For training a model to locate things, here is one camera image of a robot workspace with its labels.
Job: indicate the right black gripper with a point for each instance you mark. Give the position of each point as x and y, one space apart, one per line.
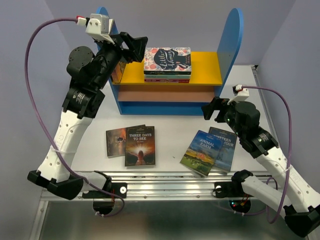
222 105

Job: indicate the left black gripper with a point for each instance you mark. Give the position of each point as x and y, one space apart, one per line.
136 45

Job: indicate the Jane Eyre blue book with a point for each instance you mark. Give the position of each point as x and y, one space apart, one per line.
118 72

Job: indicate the Animal Farm book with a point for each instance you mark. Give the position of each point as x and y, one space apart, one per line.
202 152

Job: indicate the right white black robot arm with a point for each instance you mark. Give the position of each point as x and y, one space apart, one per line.
301 204

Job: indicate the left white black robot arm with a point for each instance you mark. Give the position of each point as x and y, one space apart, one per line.
79 108

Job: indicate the green spine book in stack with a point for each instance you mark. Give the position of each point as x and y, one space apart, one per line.
158 75

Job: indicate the red spine book in stack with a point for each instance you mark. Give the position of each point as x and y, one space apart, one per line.
166 80

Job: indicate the Little Women floral book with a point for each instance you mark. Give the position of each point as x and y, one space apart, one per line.
167 61

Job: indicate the blue yellow wooden bookshelf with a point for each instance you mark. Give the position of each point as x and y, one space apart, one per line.
210 71

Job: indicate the Nineteen Eighty-Four blue book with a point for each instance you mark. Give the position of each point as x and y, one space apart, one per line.
224 158

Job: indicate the Three Days To See book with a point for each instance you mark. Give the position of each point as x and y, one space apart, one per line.
140 149

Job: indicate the dark brown book underneath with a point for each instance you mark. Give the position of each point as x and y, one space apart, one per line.
116 140

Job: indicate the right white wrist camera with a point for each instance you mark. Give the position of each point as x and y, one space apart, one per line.
240 94

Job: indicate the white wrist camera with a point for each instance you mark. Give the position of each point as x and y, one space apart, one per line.
240 94
98 27

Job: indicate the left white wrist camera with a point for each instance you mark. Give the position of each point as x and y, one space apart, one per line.
98 27

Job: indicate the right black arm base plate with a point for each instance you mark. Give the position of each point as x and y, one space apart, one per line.
231 189

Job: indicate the aluminium rail frame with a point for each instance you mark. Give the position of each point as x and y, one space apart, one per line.
168 180

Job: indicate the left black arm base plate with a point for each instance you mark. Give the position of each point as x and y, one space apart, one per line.
117 188

